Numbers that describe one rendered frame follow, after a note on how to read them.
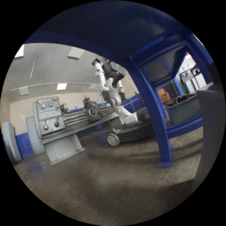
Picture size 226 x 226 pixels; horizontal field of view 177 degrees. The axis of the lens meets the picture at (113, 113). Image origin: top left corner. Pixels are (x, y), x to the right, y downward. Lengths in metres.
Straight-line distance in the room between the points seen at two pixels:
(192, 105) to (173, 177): 0.56
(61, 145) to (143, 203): 1.44
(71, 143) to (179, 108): 1.69
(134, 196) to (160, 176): 0.17
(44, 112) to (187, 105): 2.06
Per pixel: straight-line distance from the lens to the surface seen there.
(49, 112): 1.67
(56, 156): 1.55
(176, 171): 0.47
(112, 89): 1.14
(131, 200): 0.42
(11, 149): 4.53
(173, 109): 0.69
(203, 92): 0.16
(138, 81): 0.40
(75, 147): 1.58
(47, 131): 1.45
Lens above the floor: 0.38
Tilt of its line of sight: 4 degrees up
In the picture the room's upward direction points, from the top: 22 degrees counter-clockwise
